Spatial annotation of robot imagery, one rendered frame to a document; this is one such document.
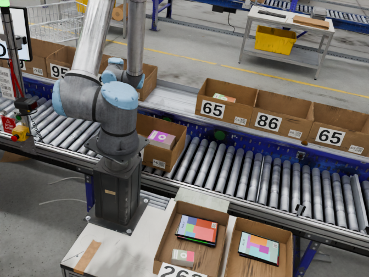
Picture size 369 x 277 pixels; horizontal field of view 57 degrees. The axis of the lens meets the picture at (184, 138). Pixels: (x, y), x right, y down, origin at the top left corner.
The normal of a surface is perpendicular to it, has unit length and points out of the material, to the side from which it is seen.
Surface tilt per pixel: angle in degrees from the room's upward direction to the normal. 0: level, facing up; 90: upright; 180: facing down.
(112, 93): 7
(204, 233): 0
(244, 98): 90
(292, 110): 90
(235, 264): 0
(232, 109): 91
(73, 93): 45
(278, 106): 89
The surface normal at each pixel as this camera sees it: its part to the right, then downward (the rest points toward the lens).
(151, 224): 0.11, -0.81
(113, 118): -0.09, 0.58
